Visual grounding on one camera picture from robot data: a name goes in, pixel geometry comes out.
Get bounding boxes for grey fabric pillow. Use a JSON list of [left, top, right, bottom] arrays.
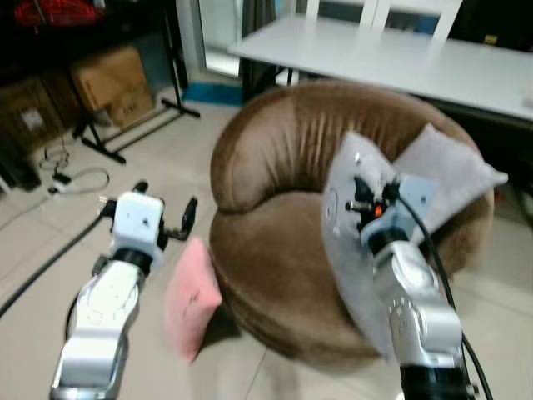
[[391, 123, 510, 236], [321, 128, 402, 361]]

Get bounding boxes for pink pillow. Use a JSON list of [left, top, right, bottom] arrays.
[[163, 235, 224, 364]]

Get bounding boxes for brown round velvet sofa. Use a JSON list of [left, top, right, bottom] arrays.
[[208, 79, 498, 373]]

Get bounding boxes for blue floor mat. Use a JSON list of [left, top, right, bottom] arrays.
[[182, 79, 244, 106]]

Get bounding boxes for small brown cardboard box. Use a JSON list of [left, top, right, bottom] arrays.
[[107, 83, 157, 128]]

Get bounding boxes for white power strip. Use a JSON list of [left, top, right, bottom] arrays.
[[46, 171, 72, 196]]

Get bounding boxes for large brown cardboard box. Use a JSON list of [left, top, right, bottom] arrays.
[[70, 46, 156, 114]]

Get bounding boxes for cardboard box with white label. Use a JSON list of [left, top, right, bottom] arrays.
[[0, 78, 69, 153]]

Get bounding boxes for white long table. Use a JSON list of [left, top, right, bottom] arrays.
[[228, 15, 533, 123]]

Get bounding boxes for black metal rack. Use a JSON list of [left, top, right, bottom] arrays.
[[0, 0, 202, 166]]

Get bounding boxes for white cabinet with glass doors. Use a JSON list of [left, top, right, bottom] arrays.
[[303, 0, 464, 42]]

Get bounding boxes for red item on rack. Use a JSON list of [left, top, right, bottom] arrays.
[[12, 0, 107, 31]]

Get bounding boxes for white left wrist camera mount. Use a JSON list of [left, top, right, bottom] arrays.
[[112, 191, 166, 253]]

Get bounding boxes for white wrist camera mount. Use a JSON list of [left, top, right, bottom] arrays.
[[112, 191, 166, 253], [360, 174, 439, 251]]

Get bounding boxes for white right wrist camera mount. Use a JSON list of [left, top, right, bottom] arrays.
[[360, 174, 439, 251]]

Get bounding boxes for black floor cable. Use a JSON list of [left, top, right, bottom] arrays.
[[37, 137, 111, 198]]

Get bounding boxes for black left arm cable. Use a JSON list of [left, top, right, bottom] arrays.
[[0, 198, 117, 319]]

